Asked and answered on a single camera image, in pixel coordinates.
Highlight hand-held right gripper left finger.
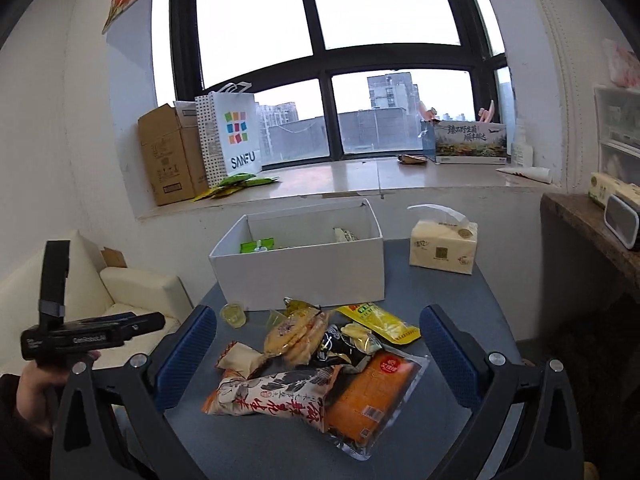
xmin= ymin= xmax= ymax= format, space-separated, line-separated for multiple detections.
xmin=50 ymin=304 xmax=218 ymax=480

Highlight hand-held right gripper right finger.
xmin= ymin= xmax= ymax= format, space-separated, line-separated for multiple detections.
xmin=419 ymin=304 xmax=586 ymax=480

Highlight orange bread packet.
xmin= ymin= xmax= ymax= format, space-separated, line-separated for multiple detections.
xmin=325 ymin=350 xmax=431 ymax=462

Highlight round rice cracker packet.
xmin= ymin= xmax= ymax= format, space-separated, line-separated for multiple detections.
xmin=263 ymin=305 xmax=331 ymax=367

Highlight white storage box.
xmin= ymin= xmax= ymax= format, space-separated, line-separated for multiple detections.
xmin=208 ymin=198 xmax=386 ymax=314

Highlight person's left forearm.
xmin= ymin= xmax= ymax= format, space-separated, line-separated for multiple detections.
xmin=0 ymin=373 xmax=55 ymax=480

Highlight person's left hand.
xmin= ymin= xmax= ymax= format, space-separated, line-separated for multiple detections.
xmin=15 ymin=350 xmax=101 ymax=436

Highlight white sofa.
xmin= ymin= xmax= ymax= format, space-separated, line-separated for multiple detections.
xmin=0 ymin=229 xmax=194 ymax=377

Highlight small beige snack packet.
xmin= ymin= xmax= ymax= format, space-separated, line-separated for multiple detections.
xmin=215 ymin=341 xmax=266 ymax=380

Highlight cardboard flap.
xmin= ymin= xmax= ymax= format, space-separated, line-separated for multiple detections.
xmin=101 ymin=247 xmax=129 ymax=269

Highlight clear jelly cup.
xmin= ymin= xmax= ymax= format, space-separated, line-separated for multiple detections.
xmin=219 ymin=301 xmax=249 ymax=329

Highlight yellow flat snack packet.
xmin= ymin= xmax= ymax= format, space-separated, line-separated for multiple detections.
xmin=335 ymin=301 xmax=422 ymax=345

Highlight white red printed snack packet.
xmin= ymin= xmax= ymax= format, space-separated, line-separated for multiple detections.
xmin=202 ymin=364 xmax=344 ymax=434

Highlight cream tissue pack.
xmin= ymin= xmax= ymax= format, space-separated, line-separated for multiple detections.
xmin=407 ymin=203 xmax=479 ymax=276

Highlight black snack packet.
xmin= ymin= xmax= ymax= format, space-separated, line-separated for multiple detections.
xmin=312 ymin=322 xmax=384 ymax=374

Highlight green drink pouch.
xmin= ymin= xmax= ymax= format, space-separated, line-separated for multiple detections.
xmin=239 ymin=239 xmax=277 ymax=256

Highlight brown cardboard box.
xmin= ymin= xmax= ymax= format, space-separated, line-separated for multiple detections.
xmin=138 ymin=103 xmax=209 ymax=207

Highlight pile of green yellow sachets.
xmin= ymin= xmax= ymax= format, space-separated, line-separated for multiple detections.
xmin=189 ymin=172 xmax=281 ymax=201

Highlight dark wooden shelf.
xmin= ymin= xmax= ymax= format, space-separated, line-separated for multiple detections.
xmin=539 ymin=192 xmax=640 ymax=307

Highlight dotted paper bag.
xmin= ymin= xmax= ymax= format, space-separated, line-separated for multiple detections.
xmin=194 ymin=94 xmax=229 ymax=189

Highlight white tube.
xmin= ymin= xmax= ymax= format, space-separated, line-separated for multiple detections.
xmin=495 ymin=165 xmax=554 ymax=185

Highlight blue printed gift box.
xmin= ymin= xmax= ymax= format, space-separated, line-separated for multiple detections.
xmin=421 ymin=120 xmax=509 ymax=165

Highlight white speaker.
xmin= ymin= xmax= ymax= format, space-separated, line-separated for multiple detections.
xmin=603 ymin=193 xmax=640 ymax=251

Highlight white shopping bag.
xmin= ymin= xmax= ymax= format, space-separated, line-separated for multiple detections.
xmin=209 ymin=82 xmax=264 ymax=176

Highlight white carton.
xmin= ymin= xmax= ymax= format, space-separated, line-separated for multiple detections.
xmin=172 ymin=100 xmax=199 ymax=127

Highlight white plastic bottle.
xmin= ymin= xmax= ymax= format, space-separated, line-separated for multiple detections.
xmin=509 ymin=119 xmax=535 ymax=169

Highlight green printed tissue pack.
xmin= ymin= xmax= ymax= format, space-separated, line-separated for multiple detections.
xmin=588 ymin=172 xmax=640 ymax=211

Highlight clear plastic drawer unit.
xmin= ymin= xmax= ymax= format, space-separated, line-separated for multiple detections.
xmin=593 ymin=84 xmax=640 ymax=187

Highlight pink white bag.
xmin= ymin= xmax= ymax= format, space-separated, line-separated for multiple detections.
xmin=602 ymin=39 xmax=640 ymax=89

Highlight black window frame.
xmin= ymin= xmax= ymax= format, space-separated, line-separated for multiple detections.
xmin=169 ymin=0 xmax=512 ymax=172

